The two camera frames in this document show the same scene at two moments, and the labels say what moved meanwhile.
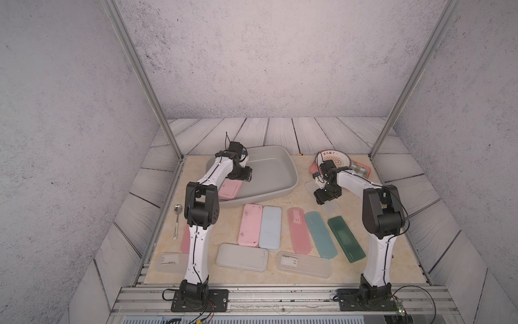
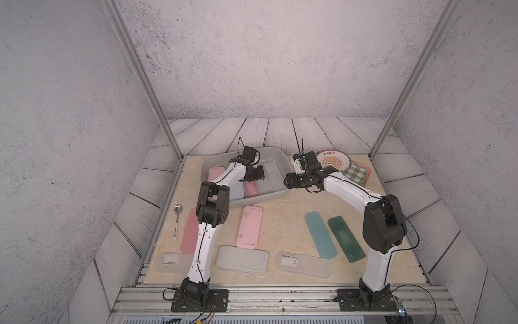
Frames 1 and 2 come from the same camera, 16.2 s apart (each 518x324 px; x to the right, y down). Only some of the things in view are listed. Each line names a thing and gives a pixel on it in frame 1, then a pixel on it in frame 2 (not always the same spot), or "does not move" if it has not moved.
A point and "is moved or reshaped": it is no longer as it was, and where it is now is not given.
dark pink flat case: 185,240 does not move
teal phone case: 320,235 does not move
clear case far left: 173,262 does not move
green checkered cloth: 360,169 does not move
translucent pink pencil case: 299,231 -> 251,189
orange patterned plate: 339,158 does not move
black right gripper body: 326,193 -> 298,180
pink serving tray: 312,167 does not move
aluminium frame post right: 444,20 does not move
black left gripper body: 241,173 -> 255,173
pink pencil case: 230,189 is moved or reshaped
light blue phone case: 270,228 -> 237,191
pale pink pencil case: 249,232 does not move
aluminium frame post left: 116,16 does not move
